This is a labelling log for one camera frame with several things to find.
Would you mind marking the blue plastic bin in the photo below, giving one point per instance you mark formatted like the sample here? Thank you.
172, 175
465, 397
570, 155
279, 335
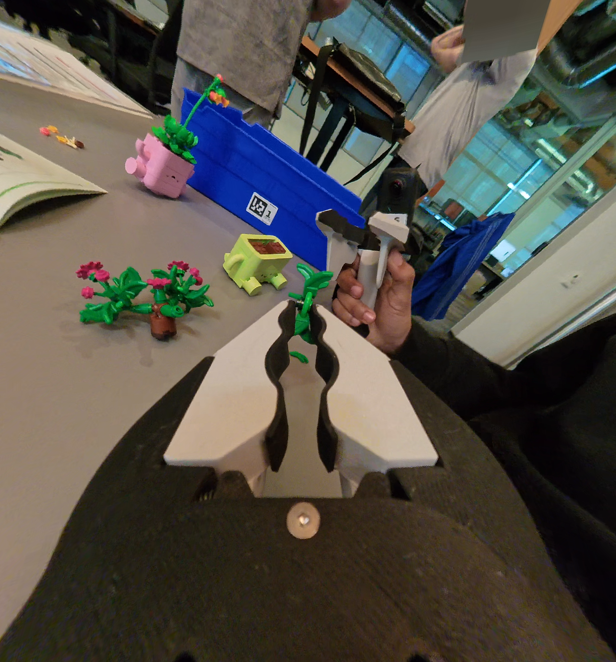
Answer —
266, 160

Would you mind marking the green toy brick plant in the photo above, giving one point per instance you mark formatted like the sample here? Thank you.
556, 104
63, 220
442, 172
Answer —
313, 282

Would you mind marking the small green leaf piece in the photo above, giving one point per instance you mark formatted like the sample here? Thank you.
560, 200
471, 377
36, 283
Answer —
298, 357

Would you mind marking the lime green toy brick pot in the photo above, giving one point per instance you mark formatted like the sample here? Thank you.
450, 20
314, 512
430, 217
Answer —
256, 264

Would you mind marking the open instruction booklet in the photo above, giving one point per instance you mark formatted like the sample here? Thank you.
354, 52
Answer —
18, 176

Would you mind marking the person's right hand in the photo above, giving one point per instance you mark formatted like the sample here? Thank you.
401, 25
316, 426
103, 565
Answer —
395, 305

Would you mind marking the large printed sheet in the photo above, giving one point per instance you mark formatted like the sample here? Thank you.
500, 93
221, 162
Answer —
44, 57

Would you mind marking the red flowered toy brick plant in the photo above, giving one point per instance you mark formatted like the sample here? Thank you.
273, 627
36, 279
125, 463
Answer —
168, 300

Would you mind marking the black-legged wooden desk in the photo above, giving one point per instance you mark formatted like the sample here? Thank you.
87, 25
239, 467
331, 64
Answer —
339, 124

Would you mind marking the small loose toy bricks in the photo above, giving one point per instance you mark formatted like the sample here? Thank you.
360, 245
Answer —
62, 138

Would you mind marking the person's right forearm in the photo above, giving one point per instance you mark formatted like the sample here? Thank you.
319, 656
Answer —
442, 372

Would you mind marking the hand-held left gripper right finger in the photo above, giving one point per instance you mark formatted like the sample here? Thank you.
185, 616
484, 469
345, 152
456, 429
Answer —
375, 413

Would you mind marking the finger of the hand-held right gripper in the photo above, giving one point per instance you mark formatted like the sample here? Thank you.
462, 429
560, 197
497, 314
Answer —
340, 253
390, 227

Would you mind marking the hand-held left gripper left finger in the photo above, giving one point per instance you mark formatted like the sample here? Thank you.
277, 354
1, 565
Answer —
225, 413

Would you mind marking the blue cloth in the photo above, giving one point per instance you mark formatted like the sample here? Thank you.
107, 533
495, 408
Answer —
458, 264

